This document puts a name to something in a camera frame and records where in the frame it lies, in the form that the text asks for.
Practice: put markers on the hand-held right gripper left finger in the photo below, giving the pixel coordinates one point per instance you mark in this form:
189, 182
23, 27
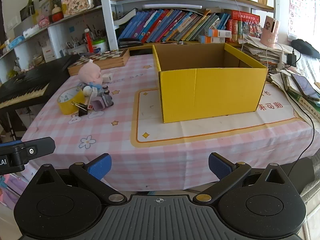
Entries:
100, 166

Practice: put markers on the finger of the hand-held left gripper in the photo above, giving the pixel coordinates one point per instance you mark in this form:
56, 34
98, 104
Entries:
41, 147

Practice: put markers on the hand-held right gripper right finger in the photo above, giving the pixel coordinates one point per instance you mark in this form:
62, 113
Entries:
220, 166

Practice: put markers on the yellow tape roll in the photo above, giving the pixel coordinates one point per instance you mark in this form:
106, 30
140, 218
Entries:
65, 107

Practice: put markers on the black binder clip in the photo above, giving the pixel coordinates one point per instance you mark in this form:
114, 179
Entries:
82, 110

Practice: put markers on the grey plastic toy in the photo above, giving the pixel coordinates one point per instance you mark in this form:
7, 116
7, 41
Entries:
108, 100

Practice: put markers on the yellow cardboard box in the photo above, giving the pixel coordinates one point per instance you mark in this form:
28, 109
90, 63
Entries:
207, 95

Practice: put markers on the white plastic bottle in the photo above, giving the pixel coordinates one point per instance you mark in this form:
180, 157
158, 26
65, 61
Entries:
87, 90

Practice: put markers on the pink plush toy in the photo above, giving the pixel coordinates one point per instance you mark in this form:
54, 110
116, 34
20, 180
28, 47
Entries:
88, 73

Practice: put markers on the white charger cube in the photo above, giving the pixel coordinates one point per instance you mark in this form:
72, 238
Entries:
107, 78

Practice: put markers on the black keyboard stand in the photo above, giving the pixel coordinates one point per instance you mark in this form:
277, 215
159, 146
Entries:
11, 127

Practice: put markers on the white desk mat orange border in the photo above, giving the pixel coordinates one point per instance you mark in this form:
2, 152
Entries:
200, 132

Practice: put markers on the black electronic keyboard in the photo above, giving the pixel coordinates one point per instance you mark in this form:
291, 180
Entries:
37, 80

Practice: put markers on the white box red label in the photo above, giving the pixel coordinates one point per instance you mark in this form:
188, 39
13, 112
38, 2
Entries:
48, 53

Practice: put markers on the white pen holder with pens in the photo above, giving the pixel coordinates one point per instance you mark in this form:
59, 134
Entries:
76, 48

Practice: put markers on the wooden chess board box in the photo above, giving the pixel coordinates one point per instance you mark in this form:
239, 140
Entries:
110, 61

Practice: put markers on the stack of books and papers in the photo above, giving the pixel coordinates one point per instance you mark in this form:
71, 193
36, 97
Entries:
310, 107

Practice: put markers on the blue tissue pack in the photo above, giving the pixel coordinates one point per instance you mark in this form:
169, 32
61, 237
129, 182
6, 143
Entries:
15, 42

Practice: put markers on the red tassel ornament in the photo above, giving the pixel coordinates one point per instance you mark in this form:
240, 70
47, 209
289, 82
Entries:
88, 41

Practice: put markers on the white tub green lid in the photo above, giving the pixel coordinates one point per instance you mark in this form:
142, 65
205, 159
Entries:
99, 46

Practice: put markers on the dark smartphone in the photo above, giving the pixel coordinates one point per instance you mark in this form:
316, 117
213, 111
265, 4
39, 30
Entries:
305, 86

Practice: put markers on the black stapler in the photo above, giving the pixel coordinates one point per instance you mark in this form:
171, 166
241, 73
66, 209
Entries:
130, 43

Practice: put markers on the orange white medicine box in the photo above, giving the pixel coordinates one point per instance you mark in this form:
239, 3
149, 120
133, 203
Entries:
211, 40
217, 33

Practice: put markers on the black power adapter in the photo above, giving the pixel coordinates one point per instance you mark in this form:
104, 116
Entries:
291, 59

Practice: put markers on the red white jar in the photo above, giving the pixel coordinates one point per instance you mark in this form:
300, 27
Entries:
57, 15

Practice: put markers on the white bookshelf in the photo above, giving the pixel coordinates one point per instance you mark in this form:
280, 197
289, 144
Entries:
110, 30

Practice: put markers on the black rounded object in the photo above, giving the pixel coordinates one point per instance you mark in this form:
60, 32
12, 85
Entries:
305, 47

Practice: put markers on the row of colourful books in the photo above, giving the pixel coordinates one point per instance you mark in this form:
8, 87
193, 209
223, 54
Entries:
170, 26

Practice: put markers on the red flat box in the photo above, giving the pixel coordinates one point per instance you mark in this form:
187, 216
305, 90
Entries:
245, 15

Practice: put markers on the wall poster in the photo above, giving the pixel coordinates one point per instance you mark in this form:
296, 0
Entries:
301, 7

